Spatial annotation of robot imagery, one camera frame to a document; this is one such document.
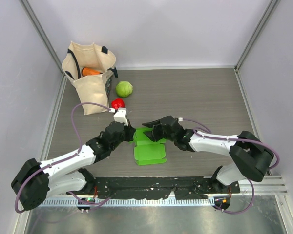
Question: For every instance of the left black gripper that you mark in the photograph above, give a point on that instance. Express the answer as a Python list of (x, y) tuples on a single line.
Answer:
[(130, 133)]

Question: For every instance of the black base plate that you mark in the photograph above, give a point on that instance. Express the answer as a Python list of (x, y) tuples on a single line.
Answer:
[(155, 188)]

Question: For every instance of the green cabbage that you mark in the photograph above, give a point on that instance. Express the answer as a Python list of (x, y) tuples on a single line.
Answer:
[(124, 89)]

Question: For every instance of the orange carrot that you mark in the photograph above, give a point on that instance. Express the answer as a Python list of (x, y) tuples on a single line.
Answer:
[(90, 72)]

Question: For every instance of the beige canvas tote bag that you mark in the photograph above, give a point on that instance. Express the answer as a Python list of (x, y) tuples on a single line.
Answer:
[(97, 88)]

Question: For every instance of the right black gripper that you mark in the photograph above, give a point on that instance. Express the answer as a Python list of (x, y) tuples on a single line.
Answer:
[(156, 125)]

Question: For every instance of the white slotted cable duct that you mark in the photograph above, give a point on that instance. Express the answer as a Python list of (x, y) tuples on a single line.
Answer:
[(69, 201)]

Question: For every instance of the red bell pepper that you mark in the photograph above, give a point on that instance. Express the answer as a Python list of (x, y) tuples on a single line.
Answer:
[(118, 103)]

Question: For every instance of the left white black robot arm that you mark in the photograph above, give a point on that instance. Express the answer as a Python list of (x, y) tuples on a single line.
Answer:
[(37, 181)]

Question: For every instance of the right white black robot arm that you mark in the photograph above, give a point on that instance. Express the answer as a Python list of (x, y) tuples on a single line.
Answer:
[(251, 157)]

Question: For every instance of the green paper box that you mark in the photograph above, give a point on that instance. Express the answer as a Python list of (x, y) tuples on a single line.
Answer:
[(147, 152)]

